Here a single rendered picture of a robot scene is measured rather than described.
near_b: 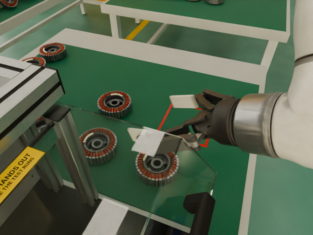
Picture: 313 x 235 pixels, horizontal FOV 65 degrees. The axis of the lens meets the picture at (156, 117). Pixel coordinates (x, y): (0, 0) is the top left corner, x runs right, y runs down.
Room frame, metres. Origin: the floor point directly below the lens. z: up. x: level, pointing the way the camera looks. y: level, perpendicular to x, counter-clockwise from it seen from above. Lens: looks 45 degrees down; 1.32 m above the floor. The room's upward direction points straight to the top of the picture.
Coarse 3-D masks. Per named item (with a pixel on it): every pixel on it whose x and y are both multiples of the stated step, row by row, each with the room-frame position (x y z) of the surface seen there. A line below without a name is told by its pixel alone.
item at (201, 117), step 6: (204, 114) 0.30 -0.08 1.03; (186, 120) 0.30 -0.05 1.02; (192, 120) 0.29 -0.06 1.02; (198, 120) 0.29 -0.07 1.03; (204, 120) 0.29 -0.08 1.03; (180, 126) 0.29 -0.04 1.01; (186, 126) 0.28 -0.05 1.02; (168, 132) 0.28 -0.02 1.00; (174, 132) 0.28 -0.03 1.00; (180, 132) 0.28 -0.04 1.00; (186, 132) 0.28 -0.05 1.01
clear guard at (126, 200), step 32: (32, 128) 0.23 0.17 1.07; (64, 128) 0.23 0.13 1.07; (96, 128) 0.23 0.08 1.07; (128, 128) 0.23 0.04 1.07; (0, 160) 0.18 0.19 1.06; (64, 160) 0.18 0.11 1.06; (96, 160) 0.18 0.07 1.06; (128, 160) 0.18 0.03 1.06; (160, 160) 0.18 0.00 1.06; (192, 160) 0.19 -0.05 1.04; (32, 192) 0.14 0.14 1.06; (64, 192) 0.14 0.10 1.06; (96, 192) 0.14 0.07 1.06; (128, 192) 0.14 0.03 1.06; (160, 192) 0.14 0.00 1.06; (192, 192) 0.15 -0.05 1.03; (0, 224) 0.10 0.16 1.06; (32, 224) 0.10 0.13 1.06; (64, 224) 0.10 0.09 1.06; (96, 224) 0.10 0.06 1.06; (128, 224) 0.10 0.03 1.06; (160, 224) 0.11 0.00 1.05
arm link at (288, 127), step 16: (304, 64) 0.24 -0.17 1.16; (304, 80) 0.23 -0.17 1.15; (288, 96) 0.23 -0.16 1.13; (304, 96) 0.21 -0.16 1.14; (272, 112) 0.22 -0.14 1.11; (288, 112) 0.21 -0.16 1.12; (304, 112) 0.20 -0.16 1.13; (272, 128) 0.21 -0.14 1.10; (288, 128) 0.19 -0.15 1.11; (304, 128) 0.18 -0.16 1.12; (272, 144) 0.20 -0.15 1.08; (288, 144) 0.18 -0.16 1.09; (304, 144) 0.17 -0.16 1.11; (304, 160) 0.17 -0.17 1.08
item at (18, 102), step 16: (0, 64) 0.32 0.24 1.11; (16, 64) 0.32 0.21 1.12; (32, 64) 0.32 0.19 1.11; (0, 80) 0.28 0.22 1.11; (16, 80) 0.28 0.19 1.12; (32, 80) 0.28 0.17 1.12; (48, 80) 0.29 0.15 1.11; (0, 96) 0.24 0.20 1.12; (16, 96) 0.24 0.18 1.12; (32, 96) 0.25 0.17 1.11; (48, 96) 0.28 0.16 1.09; (0, 112) 0.21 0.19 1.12; (16, 112) 0.23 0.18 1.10; (32, 112) 0.24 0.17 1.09; (0, 128) 0.20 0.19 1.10; (16, 128) 0.22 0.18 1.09; (0, 144) 0.19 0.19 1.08
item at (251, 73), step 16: (64, 32) 1.20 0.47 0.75; (80, 32) 1.20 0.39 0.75; (96, 48) 1.03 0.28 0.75; (112, 48) 1.03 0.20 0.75; (128, 48) 1.03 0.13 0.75; (144, 48) 1.03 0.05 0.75; (160, 48) 1.03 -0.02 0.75; (176, 64) 0.90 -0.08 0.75; (192, 64) 0.90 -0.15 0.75; (208, 64) 0.90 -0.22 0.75; (224, 64) 0.90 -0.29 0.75; (240, 64) 0.90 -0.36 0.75; (256, 64) 0.90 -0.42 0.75; (240, 80) 0.78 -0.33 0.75; (256, 80) 0.78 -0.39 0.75; (240, 224) 0.23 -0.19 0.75
